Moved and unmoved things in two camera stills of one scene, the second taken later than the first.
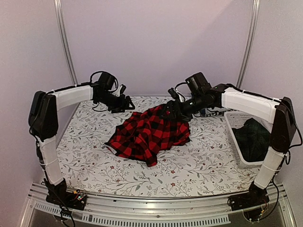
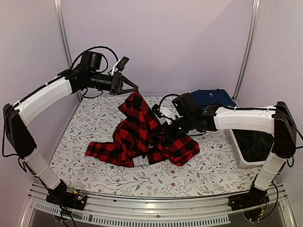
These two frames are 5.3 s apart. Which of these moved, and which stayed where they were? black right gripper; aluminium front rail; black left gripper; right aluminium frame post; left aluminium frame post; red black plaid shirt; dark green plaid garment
Moved: black left gripper; black right gripper; red black plaid shirt
Stayed: left aluminium frame post; dark green plaid garment; aluminium front rail; right aluminium frame post
